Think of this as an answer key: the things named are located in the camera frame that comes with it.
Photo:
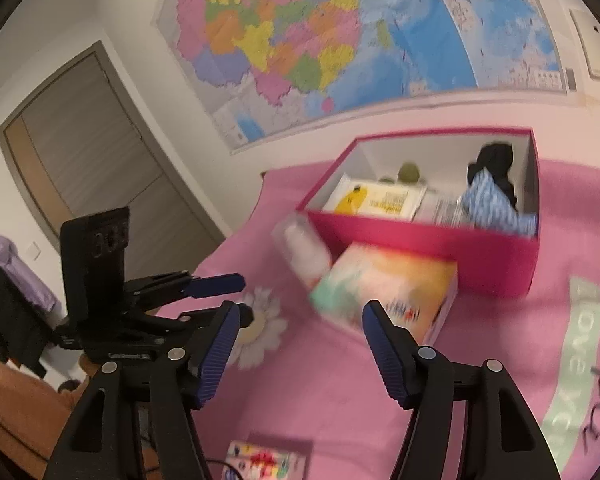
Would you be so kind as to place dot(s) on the purple and black hanging clothes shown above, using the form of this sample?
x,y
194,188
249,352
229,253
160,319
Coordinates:
x,y
24,303

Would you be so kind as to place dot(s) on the black soft fabric item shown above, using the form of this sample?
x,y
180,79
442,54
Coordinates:
x,y
497,158

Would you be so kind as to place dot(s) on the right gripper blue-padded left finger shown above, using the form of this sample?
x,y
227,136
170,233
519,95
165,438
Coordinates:
x,y
101,439

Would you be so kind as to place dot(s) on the pink storage box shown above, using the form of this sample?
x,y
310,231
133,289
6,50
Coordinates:
x,y
488,262

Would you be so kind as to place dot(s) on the grey wooden door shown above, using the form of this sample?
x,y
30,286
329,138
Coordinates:
x,y
77,145

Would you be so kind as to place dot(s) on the orange sleeved left forearm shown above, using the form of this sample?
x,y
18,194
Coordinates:
x,y
32,417

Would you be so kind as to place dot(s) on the yellow white wet wipes pack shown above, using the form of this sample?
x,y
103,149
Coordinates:
x,y
366,198

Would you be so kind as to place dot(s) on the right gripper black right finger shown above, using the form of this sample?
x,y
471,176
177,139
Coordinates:
x,y
501,438

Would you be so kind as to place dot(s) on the pink printed tablecloth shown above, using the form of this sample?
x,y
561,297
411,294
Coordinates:
x,y
296,381

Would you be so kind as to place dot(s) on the clear plastic packet in box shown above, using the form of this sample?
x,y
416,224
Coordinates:
x,y
442,210

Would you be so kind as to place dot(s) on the clear round plastic container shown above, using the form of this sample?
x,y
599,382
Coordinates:
x,y
303,249

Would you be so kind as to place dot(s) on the blue gingham scrunchie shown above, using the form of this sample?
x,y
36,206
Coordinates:
x,y
488,208

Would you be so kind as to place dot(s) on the white wall socket panel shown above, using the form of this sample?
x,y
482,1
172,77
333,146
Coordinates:
x,y
588,29

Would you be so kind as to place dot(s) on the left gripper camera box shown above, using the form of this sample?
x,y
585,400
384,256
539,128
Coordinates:
x,y
92,262

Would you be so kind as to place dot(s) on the small colourful card pack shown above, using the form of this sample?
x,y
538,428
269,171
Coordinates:
x,y
260,463

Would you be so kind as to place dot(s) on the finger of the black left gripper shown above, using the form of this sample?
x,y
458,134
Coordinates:
x,y
213,286
200,319

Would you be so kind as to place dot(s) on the pastel tissue pack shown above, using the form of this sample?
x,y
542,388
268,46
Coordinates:
x,y
417,292

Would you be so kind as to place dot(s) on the colourful wall map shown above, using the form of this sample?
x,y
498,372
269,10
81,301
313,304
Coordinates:
x,y
264,67

